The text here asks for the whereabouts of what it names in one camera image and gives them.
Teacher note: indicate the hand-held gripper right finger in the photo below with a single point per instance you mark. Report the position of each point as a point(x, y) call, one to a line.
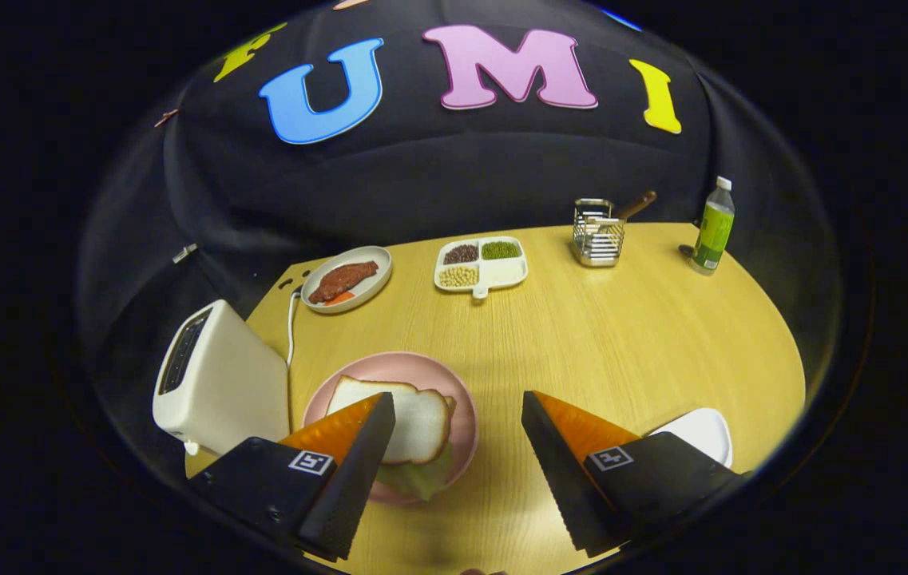
point(561, 479)

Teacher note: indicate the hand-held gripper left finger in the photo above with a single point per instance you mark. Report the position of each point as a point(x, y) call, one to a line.
point(358, 479)

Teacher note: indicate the white bread slice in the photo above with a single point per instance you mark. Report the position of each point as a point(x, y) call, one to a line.
point(418, 419)

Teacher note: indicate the green lettuce leaf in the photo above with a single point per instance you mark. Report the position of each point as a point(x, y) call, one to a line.
point(418, 479)

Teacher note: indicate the pink plate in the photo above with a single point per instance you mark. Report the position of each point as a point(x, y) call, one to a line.
point(414, 369)

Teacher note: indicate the white oval dish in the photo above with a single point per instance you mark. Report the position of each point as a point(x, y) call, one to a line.
point(701, 431)

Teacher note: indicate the white toaster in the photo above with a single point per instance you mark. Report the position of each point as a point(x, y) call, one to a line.
point(230, 383)

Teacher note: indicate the white round plate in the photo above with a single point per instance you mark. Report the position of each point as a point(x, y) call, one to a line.
point(370, 283)

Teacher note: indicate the brown meat slice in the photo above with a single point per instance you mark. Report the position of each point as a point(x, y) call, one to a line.
point(343, 279)

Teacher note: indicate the white divided dish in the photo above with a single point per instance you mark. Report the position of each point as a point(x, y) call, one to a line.
point(501, 273)

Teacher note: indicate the yellow soybeans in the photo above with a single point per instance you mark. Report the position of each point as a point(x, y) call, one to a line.
point(458, 276)

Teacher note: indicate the green beans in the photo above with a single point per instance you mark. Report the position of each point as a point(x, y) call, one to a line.
point(500, 250)

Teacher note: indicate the brown beans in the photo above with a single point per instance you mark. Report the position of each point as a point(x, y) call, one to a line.
point(461, 254)

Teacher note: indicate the white clip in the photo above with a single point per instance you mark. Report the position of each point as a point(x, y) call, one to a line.
point(184, 253)

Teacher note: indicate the green drink bottle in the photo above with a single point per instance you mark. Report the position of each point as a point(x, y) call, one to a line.
point(713, 231)

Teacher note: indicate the black backdrop cloth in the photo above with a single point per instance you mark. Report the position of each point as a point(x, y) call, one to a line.
point(461, 176)

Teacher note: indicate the pink clip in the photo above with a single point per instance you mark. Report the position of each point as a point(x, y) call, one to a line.
point(166, 117)

